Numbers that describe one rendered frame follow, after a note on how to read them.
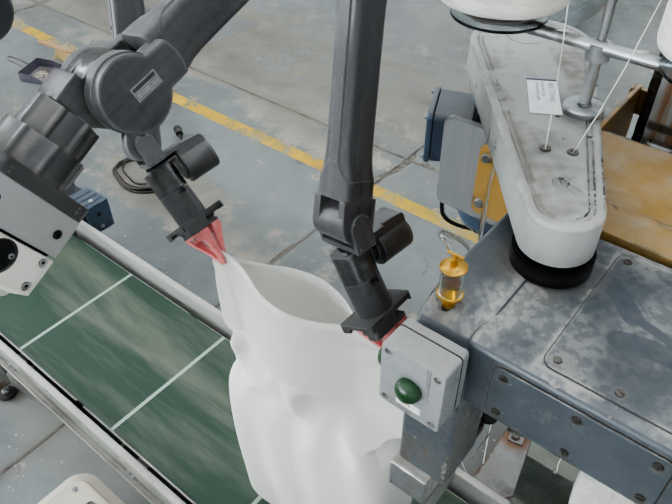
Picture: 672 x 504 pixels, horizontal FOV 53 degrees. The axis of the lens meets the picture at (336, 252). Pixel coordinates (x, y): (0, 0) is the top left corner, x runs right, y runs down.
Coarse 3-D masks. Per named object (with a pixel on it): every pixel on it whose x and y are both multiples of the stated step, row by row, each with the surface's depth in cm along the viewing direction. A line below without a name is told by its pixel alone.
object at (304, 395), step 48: (240, 288) 122; (288, 288) 120; (240, 336) 131; (288, 336) 112; (336, 336) 108; (240, 384) 130; (288, 384) 121; (336, 384) 117; (240, 432) 140; (288, 432) 125; (336, 432) 119; (384, 432) 116; (288, 480) 135; (336, 480) 124; (384, 480) 120
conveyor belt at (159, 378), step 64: (64, 256) 219; (0, 320) 198; (64, 320) 198; (128, 320) 198; (192, 320) 197; (64, 384) 180; (128, 384) 180; (192, 384) 180; (128, 448) 176; (192, 448) 166
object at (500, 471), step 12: (504, 444) 207; (516, 444) 207; (528, 444) 207; (492, 456) 204; (504, 456) 204; (516, 456) 204; (480, 468) 201; (492, 468) 201; (504, 468) 201; (516, 468) 201; (480, 480) 198; (492, 480) 198; (504, 480) 198; (516, 480) 198; (504, 492) 195
